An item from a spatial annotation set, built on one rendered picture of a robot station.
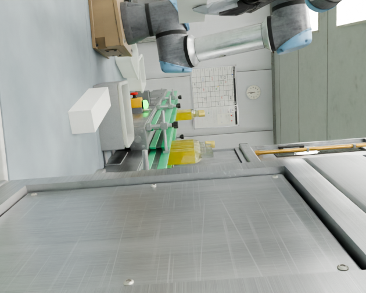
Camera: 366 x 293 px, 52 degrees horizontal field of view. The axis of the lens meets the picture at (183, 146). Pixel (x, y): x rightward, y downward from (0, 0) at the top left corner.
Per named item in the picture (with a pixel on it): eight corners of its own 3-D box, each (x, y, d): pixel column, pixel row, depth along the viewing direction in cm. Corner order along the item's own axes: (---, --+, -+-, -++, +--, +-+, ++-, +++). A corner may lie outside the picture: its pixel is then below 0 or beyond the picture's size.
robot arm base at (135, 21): (117, -5, 130) (146, -9, 130) (124, 10, 145) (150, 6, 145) (124, 39, 131) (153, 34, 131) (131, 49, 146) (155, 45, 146)
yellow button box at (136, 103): (127, 113, 185) (142, 112, 185) (125, 98, 183) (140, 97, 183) (129, 111, 192) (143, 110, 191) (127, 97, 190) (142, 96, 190)
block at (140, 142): (130, 152, 147) (147, 150, 147) (127, 128, 145) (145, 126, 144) (131, 149, 150) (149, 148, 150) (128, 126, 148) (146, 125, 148)
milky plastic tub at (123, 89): (102, 151, 128) (128, 149, 127) (93, 85, 123) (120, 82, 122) (112, 140, 145) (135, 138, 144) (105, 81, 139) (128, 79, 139)
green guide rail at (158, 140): (149, 149, 151) (169, 147, 151) (149, 147, 151) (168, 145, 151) (168, 100, 322) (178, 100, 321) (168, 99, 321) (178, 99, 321)
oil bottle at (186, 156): (151, 167, 157) (202, 163, 156) (149, 153, 155) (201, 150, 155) (152, 163, 162) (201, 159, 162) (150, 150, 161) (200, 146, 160)
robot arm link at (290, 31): (162, 39, 146) (309, 4, 127) (168, 77, 148) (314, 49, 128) (149, 35, 135) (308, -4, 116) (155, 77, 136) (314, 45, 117)
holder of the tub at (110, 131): (103, 166, 129) (126, 164, 129) (92, 85, 123) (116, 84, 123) (112, 153, 146) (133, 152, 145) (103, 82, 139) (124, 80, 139)
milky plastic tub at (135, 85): (121, 61, 187) (138, 60, 187) (126, 54, 208) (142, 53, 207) (125, 95, 194) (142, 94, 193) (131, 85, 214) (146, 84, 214)
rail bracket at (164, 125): (148, 154, 147) (180, 152, 147) (144, 112, 143) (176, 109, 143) (149, 153, 150) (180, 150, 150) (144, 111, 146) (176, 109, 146)
